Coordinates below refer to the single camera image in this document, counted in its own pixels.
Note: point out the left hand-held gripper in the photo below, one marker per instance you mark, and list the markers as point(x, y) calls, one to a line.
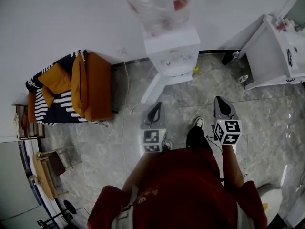
point(150, 137)

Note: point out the metal faucet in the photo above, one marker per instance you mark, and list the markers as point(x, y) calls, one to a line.
point(299, 28)

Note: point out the orange sofa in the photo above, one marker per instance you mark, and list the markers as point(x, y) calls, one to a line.
point(98, 87)

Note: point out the person's left white shoe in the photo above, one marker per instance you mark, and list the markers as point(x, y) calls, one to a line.
point(168, 145)

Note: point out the person's black trousers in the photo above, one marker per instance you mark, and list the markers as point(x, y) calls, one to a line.
point(197, 137)

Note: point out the black floor fan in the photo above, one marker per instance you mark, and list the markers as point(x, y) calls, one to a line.
point(70, 207)

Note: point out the white bottle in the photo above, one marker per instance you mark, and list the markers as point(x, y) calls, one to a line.
point(243, 78)

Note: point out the person's white shoe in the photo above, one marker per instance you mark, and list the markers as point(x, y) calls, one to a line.
point(199, 122)
point(168, 145)

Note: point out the black bottle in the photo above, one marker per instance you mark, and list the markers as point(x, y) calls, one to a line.
point(227, 59)

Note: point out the person's right white shoe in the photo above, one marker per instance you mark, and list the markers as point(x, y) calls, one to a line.
point(199, 122)

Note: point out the clear water bottle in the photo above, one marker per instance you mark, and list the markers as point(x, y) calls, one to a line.
point(157, 6)

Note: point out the person's right forearm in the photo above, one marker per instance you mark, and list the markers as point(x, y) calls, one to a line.
point(232, 166)

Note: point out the wooden rack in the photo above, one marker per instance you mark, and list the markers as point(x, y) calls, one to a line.
point(28, 128)

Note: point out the small orange cushion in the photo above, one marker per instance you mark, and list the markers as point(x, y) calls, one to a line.
point(48, 96)

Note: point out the black white striped blanket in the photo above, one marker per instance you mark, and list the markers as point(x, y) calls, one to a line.
point(59, 111)

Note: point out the white water dispenser cabinet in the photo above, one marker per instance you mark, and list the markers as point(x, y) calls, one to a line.
point(171, 44)

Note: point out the white sink cabinet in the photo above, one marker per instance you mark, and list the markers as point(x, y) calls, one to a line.
point(269, 56)

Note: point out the wooden chair with brown seat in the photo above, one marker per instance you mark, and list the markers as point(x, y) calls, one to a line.
point(45, 175)

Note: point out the person's left forearm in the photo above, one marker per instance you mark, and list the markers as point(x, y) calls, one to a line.
point(137, 173)

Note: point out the fried egg shaped cushion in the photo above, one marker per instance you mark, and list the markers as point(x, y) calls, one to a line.
point(270, 199)

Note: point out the yellow green plastic item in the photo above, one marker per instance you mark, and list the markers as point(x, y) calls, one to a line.
point(195, 69)

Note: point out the red soap bottle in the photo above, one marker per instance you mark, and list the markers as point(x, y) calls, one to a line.
point(281, 24)

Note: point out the large orange cushion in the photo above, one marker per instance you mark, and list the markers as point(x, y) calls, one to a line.
point(78, 87)

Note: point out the small clear bottle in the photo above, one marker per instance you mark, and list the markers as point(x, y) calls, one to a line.
point(235, 55)

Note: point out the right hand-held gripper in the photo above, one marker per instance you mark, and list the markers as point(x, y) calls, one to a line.
point(231, 128)

